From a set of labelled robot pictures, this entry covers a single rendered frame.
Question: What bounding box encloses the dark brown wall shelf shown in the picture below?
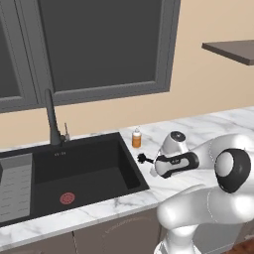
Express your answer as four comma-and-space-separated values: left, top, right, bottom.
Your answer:
201, 40, 254, 66

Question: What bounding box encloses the orange soap dispenser bottle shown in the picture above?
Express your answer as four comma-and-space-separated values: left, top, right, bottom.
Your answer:
131, 126, 142, 149

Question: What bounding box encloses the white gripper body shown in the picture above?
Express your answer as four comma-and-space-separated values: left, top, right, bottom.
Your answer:
150, 157, 167, 179

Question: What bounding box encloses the dark grey tap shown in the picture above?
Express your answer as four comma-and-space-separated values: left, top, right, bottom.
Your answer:
44, 88, 71, 147

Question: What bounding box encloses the red sink drain strainer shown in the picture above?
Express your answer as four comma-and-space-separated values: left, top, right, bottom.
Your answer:
60, 191, 76, 205

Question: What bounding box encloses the black dish brush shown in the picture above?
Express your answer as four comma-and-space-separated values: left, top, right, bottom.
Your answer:
137, 153, 157, 166

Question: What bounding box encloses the black kitchen sink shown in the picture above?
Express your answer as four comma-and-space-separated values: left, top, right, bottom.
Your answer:
0, 131, 151, 228

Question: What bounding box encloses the grey base cupboard door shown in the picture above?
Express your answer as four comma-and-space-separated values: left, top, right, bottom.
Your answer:
192, 220, 254, 254
71, 206, 164, 254

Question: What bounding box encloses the dark grey framed window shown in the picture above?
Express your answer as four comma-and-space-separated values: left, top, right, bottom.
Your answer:
0, 0, 182, 114

